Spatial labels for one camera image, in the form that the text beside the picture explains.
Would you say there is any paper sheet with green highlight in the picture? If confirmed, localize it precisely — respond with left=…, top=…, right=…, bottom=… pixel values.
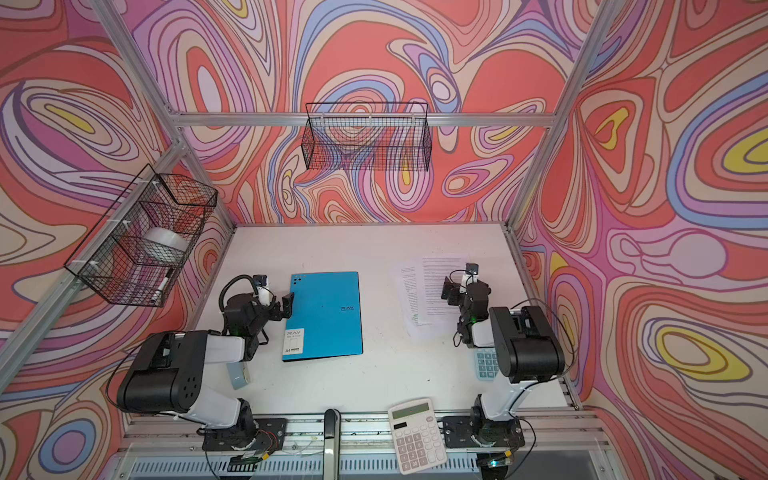
left=392, top=264, right=446, bottom=341

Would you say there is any blue clip folder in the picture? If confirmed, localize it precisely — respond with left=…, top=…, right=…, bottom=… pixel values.
left=282, top=272, right=364, bottom=362

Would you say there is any printed paper sheet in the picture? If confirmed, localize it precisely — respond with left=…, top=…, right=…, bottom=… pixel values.
left=419, top=255, right=469, bottom=323

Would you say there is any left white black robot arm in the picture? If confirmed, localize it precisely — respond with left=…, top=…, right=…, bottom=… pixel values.
left=116, top=293, right=295, bottom=459

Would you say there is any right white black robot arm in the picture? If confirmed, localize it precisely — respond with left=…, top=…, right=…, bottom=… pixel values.
left=440, top=274, right=566, bottom=449

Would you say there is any teal calculator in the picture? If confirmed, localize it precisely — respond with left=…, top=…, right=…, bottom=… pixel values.
left=474, top=348, right=499, bottom=381

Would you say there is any black white marker pen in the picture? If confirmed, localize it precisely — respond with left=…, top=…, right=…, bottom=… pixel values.
left=151, top=275, right=170, bottom=304

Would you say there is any white desktop calculator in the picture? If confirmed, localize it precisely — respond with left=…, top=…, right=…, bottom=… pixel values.
left=388, top=398, right=448, bottom=475

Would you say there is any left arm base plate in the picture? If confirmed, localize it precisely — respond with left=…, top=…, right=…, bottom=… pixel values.
left=197, top=417, right=288, bottom=453

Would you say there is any black wire basket left wall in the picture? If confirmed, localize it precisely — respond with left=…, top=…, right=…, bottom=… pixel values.
left=64, top=165, right=218, bottom=308

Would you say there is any black wire basket wall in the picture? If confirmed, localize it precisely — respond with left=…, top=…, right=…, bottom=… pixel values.
left=64, top=165, right=218, bottom=308
left=301, top=101, right=433, bottom=172

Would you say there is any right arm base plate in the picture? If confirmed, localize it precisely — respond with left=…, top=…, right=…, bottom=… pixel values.
left=442, top=416, right=526, bottom=451

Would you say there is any black centre post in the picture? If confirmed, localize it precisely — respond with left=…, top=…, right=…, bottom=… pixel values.
left=322, top=409, right=341, bottom=480

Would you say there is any black wire basket back wall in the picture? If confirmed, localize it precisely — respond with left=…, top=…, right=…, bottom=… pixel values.
left=301, top=101, right=433, bottom=172

